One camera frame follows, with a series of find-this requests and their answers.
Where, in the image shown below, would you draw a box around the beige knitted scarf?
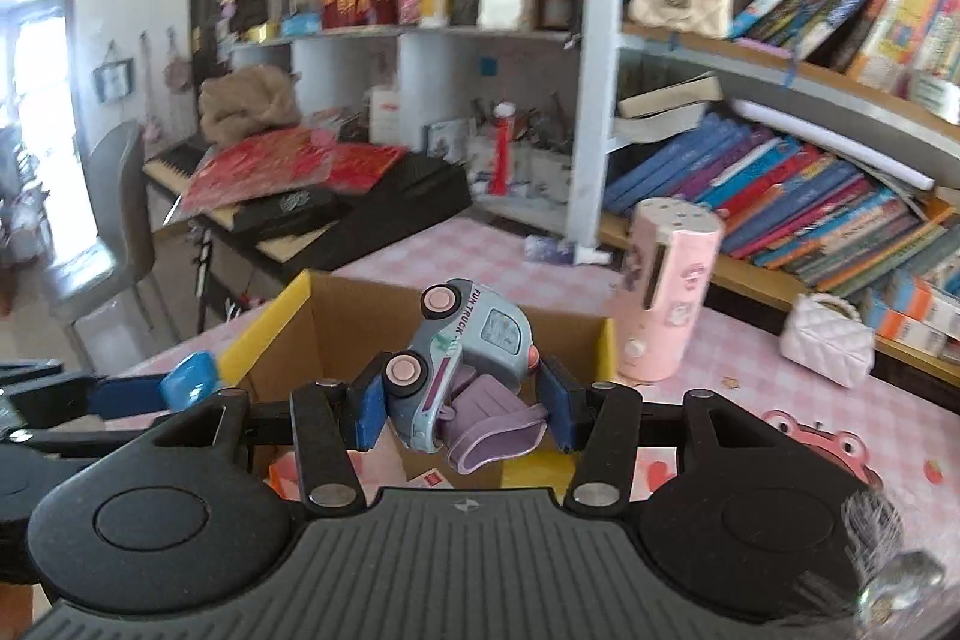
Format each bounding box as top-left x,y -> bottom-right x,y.
199,64 -> 302,146

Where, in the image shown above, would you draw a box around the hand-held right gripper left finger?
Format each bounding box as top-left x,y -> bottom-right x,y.
154,353 -> 391,512

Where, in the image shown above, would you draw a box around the large red plastic packet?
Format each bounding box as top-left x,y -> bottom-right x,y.
182,128 -> 338,212

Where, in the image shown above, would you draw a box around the black flat box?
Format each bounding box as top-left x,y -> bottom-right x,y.
232,186 -> 342,236

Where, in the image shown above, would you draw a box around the crumpled clear plastic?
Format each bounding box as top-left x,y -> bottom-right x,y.
840,490 -> 946,626

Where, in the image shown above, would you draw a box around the blue toy block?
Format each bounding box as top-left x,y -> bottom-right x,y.
160,351 -> 223,414

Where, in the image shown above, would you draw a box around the small white quilted purse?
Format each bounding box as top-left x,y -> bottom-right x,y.
780,293 -> 877,388

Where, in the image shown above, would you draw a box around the orange white boxes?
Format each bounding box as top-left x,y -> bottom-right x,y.
862,272 -> 960,357

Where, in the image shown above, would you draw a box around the white rolled paper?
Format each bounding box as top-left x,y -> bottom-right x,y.
731,98 -> 935,190

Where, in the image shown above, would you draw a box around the white shelf unit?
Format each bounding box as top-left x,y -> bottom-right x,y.
229,23 -> 593,236

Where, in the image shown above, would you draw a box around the white box red print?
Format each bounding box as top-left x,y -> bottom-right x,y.
367,85 -> 402,145

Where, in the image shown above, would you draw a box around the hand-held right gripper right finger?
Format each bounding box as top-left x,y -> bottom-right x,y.
537,355 -> 811,515

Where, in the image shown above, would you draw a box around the pink checked tablecloth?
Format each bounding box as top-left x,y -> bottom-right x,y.
112,216 -> 960,640

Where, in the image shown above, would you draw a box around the red white tube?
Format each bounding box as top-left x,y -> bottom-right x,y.
489,100 -> 518,195

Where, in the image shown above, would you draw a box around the cream thick book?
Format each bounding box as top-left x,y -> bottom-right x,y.
615,71 -> 725,140

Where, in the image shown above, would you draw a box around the pink frog toy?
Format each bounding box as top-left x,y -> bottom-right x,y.
761,407 -> 886,507

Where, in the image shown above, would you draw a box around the pink cartoon container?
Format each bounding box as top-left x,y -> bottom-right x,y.
606,197 -> 725,382

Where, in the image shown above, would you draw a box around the pink wall bag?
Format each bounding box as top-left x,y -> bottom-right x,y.
166,31 -> 192,90

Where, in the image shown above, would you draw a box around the small red packet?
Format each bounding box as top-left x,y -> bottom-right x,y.
330,143 -> 410,191

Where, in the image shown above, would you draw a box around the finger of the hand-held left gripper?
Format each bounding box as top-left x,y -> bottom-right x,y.
0,359 -> 172,423
0,428 -> 156,459

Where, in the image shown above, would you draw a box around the blue toy truck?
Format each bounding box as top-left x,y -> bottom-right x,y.
384,278 -> 552,476

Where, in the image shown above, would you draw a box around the black white wall bag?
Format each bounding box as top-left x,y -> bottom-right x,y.
94,44 -> 136,103

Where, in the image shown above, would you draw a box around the grey chair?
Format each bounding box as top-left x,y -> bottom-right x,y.
49,120 -> 181,371

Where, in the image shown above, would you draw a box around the wooden bookshelf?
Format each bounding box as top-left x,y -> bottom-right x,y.
566,0 -> 960,390

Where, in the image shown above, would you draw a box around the blue white wrapper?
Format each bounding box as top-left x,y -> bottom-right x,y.
525,233 -> 608,266

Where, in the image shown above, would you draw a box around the pile of leaning books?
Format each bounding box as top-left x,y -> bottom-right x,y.
724,0 -> 960,95

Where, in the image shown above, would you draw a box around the row of blue spined books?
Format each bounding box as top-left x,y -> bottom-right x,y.
604,111 -> 960,305

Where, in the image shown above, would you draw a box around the yellow cardboard box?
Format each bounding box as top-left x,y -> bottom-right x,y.
219,269 -> 620,510

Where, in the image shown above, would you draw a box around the black electric piano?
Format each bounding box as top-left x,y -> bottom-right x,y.
142,141 -> 475,341

